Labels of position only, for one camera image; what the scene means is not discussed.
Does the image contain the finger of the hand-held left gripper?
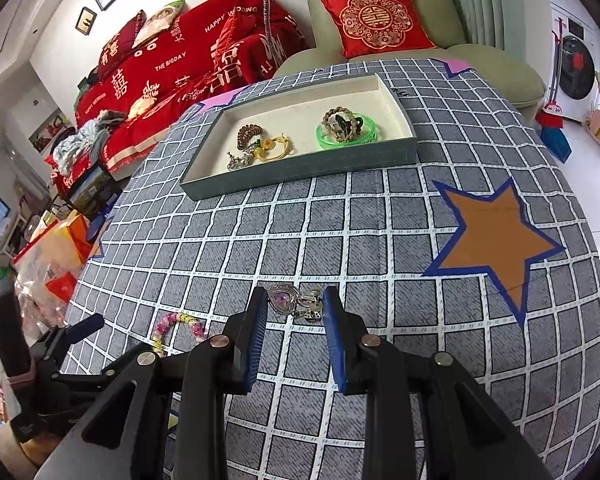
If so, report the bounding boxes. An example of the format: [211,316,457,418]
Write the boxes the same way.
[55,357,131,387]
[32,312,106,361]

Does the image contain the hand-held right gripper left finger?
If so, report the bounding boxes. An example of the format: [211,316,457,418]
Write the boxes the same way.
[80,285,271,480]

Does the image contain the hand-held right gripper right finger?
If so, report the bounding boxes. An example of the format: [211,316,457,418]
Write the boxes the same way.
[321,285,520,480]

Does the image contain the silver charm pendant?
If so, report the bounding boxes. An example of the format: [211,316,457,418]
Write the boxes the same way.
[292,287,326,322]

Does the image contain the grey jewelry tray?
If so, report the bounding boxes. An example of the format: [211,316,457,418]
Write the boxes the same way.
[179,72,420,202]

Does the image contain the yellow bracelet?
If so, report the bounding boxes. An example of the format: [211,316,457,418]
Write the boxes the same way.
[250,132,296,162]

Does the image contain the green translucent bracelet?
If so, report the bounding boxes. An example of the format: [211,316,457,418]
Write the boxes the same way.
[315,110,381,151]

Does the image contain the brown spiral hair tie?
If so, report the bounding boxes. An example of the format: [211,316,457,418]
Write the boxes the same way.
[236,124,265,153]

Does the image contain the black hair claw clip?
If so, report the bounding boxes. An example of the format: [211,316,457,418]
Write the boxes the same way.
[332,114,376,136]

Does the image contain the braided rope bracelet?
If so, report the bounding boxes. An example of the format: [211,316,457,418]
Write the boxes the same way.
[321,106,361,141]

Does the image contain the small silver jewelry piece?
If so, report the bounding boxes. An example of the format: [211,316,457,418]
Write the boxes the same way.
[225,149,253,171]

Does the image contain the orange paper bag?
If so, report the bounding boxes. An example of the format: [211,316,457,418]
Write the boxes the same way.
[12,212,98,301]

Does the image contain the grey checked tablecloth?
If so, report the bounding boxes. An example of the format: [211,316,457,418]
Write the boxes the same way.
[62,57,600,480]

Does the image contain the dark cardboard box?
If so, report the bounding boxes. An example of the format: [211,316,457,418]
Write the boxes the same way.
[65,162,123,216]

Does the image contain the pile of clothes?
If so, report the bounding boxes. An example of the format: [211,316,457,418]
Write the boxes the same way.
[52,110,126,173]

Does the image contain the red pillow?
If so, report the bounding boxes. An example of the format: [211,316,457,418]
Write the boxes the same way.
[99,10,146,78]

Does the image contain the red covered sofa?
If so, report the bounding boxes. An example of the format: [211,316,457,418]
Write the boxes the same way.
[72,0,311,183]

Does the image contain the blue bin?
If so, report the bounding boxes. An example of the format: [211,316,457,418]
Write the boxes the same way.
[540,125,571,163]

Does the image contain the photo print cushion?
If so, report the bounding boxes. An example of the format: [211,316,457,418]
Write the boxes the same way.
[131,0,186,48]

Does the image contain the red broom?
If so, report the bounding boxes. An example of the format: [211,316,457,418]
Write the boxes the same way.
[535,17,566,128]

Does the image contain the pale green armchair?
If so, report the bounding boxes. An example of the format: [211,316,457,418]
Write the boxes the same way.
[270,0,546,126]

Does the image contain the red embroidered cushion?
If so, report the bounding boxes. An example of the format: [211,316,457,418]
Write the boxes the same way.
[321,0,438,60]

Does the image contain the silver tinsel pole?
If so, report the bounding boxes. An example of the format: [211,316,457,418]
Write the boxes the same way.
[259,0,276,66]

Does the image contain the white washing machine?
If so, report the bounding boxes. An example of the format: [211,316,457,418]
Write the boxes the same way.
[545,2,600,123]

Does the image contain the pale green ribbed panel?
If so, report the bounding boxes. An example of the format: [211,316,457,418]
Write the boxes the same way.
[432,0,526,46]

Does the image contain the pink beaded bracelet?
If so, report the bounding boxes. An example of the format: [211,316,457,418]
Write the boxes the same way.
[150,311,210,358]

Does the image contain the low wall picture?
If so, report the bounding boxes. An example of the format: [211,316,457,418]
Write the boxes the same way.
[27,110,68,153]

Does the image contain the small dark picture frame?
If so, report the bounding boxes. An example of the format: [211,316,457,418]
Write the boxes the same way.
[76,6,98,36]

